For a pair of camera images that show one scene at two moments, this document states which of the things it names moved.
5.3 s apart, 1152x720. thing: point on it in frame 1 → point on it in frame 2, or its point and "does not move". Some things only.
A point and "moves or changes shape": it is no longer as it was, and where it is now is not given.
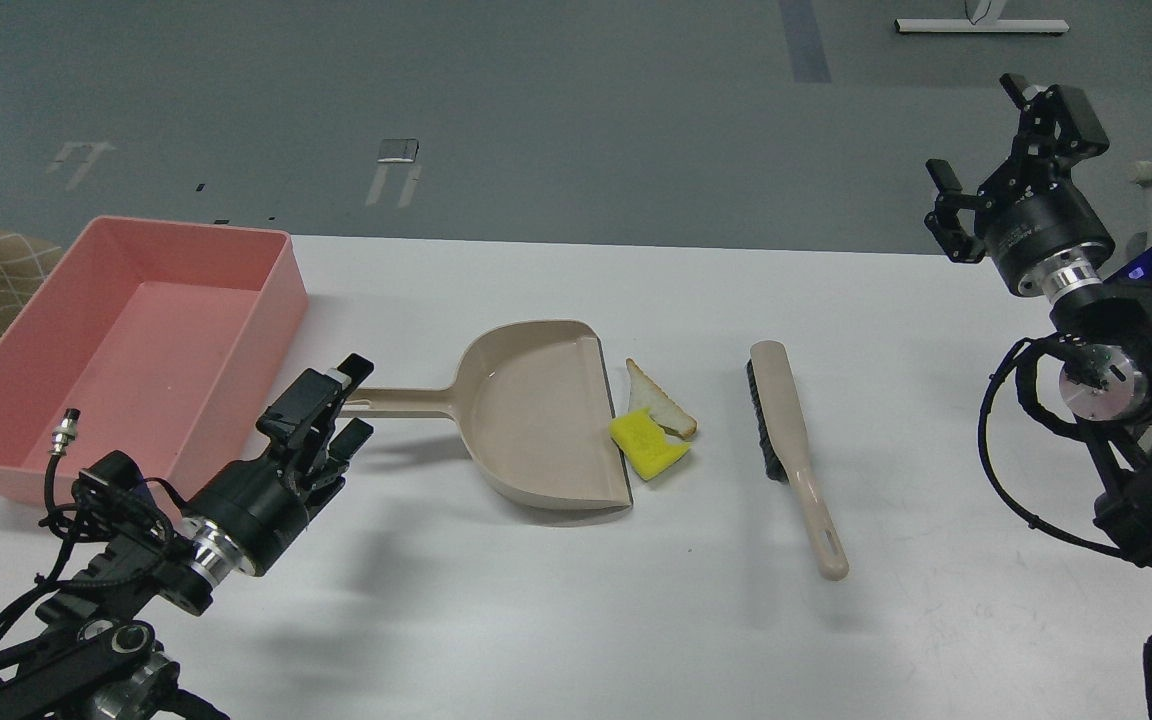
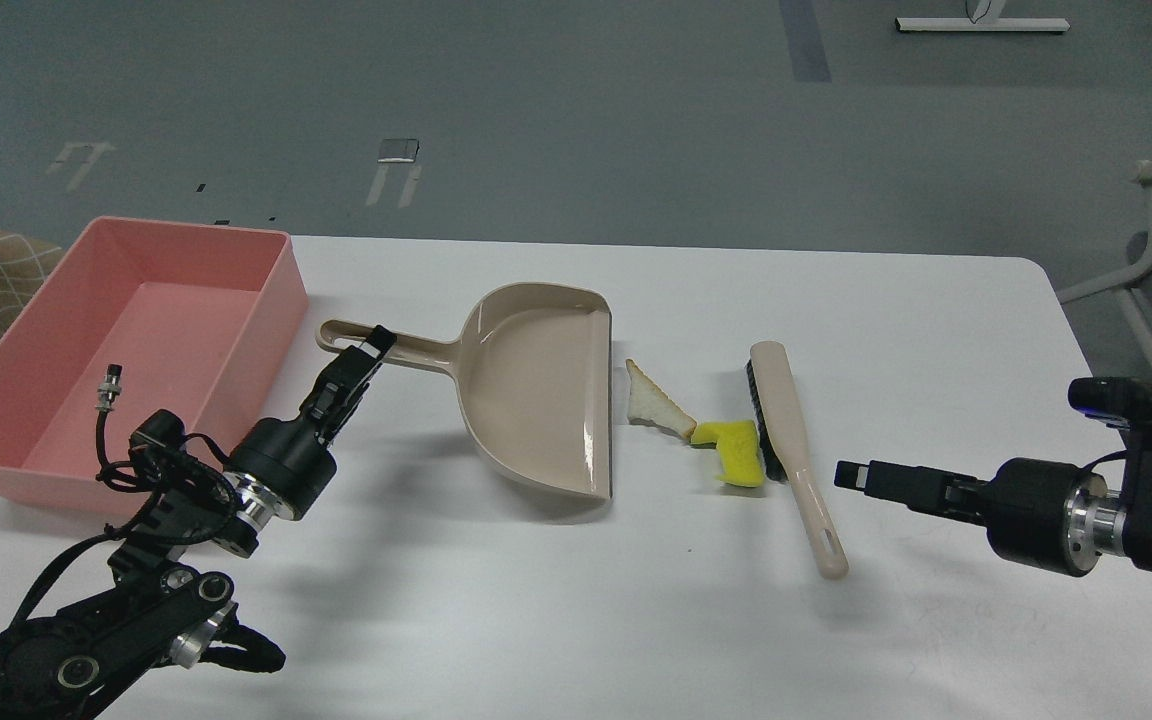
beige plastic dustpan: (535, 400) moves or changes shape
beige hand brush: (785, 452) does not move
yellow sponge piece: (645, 443) → (739, 450)
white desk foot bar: (984, 26) does not move
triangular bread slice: (646, 393) does not move
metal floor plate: (398, 150) does not move
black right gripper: (1032, 207) → (1038, 511)
